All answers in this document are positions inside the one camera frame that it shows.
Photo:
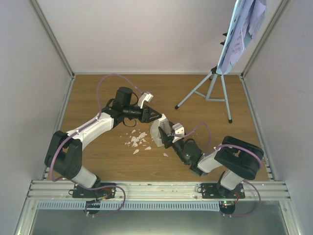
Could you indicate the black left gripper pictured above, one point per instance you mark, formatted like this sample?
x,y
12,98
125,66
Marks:
x,y
145,116

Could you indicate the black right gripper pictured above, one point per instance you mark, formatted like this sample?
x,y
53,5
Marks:
x,y
165,138

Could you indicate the sheet music papers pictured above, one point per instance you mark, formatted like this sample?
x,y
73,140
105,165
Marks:
x,y
249,22

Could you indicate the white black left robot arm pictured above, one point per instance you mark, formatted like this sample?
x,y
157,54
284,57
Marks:
x,y
64,154

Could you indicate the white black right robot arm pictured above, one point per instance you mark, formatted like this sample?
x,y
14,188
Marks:
x,y
242,159

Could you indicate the white plastic debris pile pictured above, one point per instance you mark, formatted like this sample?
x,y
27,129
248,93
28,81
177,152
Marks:
x,y
138,140

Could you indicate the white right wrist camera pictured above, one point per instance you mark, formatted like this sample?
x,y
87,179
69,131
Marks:
x,y
178,132

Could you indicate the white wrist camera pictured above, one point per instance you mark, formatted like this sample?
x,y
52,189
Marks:
x,y
178,132
146,97

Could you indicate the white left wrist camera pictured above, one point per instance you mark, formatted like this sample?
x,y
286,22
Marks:
x,y
146,97

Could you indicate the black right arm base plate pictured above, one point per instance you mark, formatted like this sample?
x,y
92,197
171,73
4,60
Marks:
x,y
211,191

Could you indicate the grey slotted cable duct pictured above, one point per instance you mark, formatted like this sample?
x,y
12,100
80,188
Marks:
x,y
130,205

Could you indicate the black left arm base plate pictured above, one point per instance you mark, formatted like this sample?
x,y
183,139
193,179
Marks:
x,y
105,193

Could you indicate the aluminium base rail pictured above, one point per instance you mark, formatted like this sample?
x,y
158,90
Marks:
x,y
161,191

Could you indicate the aluminium frame post left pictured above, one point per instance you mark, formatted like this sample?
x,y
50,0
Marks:
x,y
41,16

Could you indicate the aluminium frame post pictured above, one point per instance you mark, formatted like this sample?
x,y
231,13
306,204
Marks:
x,y
283,4
41,16

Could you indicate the aluminium frame post right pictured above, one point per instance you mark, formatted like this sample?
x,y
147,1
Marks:
x,y
283,4

